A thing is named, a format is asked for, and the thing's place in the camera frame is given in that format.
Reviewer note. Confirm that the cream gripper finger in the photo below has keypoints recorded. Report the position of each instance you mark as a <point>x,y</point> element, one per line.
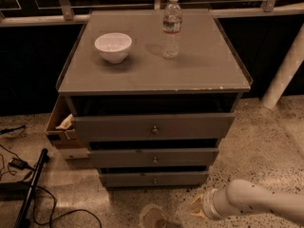
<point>196,205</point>

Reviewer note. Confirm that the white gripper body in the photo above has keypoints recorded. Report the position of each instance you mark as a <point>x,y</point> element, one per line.
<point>208,203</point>

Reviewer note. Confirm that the grey bottom drawer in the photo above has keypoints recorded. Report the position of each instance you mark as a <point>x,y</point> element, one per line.
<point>153,179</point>

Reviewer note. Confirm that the grey drawer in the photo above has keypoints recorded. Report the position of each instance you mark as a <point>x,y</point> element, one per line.
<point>153,179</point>
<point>153,157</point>
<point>152,127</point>

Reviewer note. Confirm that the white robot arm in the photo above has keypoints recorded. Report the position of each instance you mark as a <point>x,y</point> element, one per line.
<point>243,198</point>

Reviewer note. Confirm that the grey middle drawer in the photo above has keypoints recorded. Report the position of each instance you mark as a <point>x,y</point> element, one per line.
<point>153,157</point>

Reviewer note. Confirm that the grey top drawer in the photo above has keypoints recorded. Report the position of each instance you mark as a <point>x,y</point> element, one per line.
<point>152,127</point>

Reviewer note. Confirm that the grey drawer cabinet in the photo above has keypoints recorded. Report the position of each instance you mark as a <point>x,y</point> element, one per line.
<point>206,77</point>

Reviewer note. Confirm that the open cardboard box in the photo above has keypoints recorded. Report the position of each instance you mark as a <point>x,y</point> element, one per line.
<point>65,140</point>

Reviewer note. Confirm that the black pole stand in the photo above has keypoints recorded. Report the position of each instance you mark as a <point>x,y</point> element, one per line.
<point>22,221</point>

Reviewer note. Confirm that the white diagonal pole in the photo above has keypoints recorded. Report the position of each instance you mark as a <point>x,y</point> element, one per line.
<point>287,70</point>

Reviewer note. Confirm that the white ceramic bowl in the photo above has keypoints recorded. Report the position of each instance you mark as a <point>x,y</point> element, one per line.
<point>113,47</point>

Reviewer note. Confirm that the black power adapter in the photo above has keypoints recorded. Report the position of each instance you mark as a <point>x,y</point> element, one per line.
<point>19,164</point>

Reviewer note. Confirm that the clear plastic water bottle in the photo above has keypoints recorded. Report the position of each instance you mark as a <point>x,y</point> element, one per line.
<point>171,27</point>

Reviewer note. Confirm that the metal railing frame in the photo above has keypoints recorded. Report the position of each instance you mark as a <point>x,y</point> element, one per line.
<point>31,12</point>

